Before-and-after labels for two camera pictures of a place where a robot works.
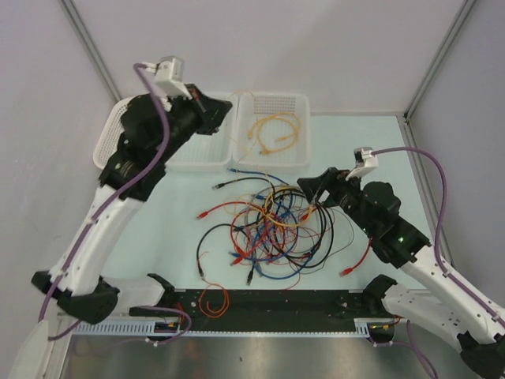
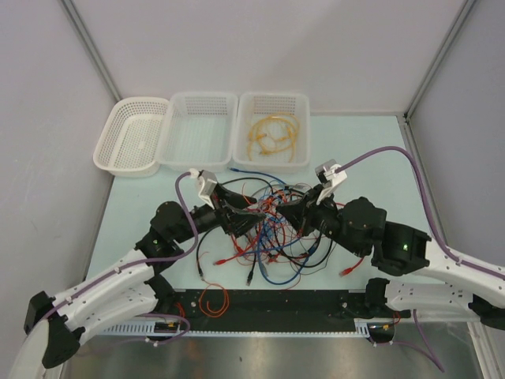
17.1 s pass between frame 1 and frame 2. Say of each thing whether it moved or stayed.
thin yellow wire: moved
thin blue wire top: stayed
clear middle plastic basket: stayed
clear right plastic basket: stayed
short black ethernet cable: stayed
